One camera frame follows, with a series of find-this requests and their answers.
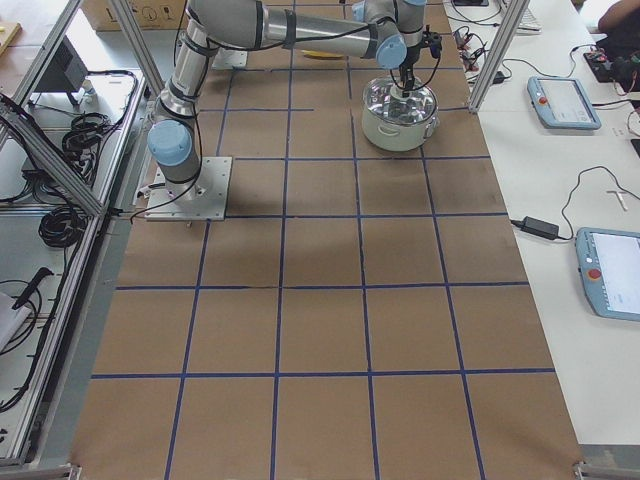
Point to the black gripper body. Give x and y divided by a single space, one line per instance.
411 58

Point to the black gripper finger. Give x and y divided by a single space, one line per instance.
402 79
410 80

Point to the glass pot lid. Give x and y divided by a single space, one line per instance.
389 103

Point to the yellow corn cob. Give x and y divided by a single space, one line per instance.
321 55

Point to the pale green cooking pot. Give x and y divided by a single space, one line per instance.
392 137

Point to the upper teach pendant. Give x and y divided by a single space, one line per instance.
562 103

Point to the teach pendant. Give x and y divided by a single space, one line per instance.
562 103
608 263

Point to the black power adapter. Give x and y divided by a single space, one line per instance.
540 228

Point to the cardboard box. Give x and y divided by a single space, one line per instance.
149 14

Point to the lower teach pendant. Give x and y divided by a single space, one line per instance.
608 263

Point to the aluminium frame post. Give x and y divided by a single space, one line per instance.
497 51

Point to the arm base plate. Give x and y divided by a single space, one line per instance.
206 200

